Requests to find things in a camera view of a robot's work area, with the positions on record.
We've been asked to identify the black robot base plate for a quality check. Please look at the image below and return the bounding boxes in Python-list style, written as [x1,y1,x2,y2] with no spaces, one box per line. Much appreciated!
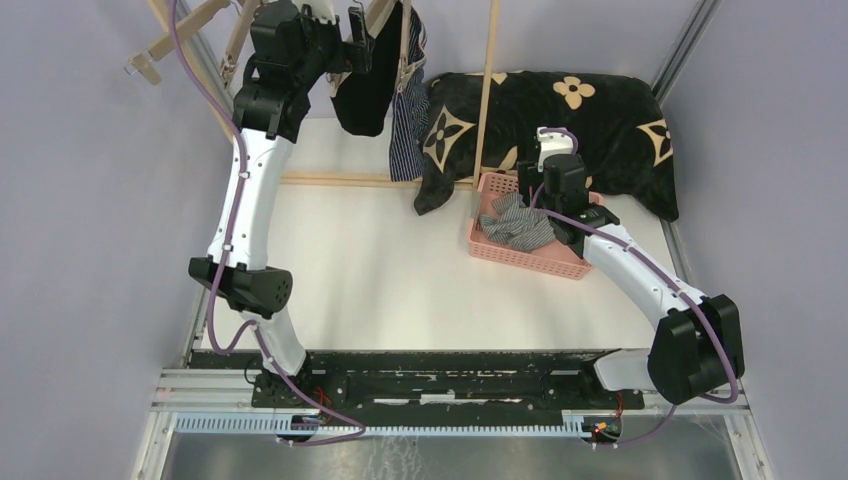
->
[188,350,645,442]

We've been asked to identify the beige clip hanger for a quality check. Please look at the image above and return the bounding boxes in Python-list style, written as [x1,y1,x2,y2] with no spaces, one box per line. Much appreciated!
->
[365,0,397,38]
[124,0,231,85]
[219,0,263,87]
[395,0,427,93]

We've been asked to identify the black underwear beige waistband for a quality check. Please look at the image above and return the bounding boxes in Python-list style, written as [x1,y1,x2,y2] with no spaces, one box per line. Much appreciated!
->
[331,8,400,137]

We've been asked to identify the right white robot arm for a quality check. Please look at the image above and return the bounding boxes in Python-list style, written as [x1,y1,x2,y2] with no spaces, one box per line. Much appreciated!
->
[517,153,745,408]

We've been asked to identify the navy striped boxer shorts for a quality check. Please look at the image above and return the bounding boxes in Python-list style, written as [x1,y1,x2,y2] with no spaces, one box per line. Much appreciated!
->
[389,1,429,182]

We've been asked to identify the aluminium frame rail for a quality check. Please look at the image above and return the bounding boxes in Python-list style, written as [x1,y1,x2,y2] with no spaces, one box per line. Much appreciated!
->
[652,0,722,104]

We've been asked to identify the black floral blanket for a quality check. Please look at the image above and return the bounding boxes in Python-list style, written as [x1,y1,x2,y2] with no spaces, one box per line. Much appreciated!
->
[413,71,680,222]

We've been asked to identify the empty beige clip hanger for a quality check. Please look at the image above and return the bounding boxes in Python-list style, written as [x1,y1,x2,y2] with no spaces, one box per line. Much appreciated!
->
[124,0,231,85]

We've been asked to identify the pink plastic basket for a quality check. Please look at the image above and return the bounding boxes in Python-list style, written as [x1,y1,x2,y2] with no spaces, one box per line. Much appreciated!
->
[468,172,592,280]

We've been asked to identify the wooden clothes rack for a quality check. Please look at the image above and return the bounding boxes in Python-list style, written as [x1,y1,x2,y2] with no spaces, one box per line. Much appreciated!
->
[145,0,503,190]

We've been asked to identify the grey striped underwear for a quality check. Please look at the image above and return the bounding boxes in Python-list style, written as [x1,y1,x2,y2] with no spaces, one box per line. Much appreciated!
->
[478,192,556,253]

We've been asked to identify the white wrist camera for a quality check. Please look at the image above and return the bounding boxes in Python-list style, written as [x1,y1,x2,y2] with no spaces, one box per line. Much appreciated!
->
[292,0,339,29]
[536,127,578,171]

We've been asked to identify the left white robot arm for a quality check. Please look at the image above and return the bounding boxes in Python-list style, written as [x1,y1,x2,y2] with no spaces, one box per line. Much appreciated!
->
[188,1,374,407]

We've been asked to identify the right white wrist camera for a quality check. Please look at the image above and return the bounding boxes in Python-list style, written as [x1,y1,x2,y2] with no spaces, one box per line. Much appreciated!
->
[536,127,578,171]

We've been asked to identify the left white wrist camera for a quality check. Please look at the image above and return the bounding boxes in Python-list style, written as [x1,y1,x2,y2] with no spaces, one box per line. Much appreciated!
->
[292,0,339,29]

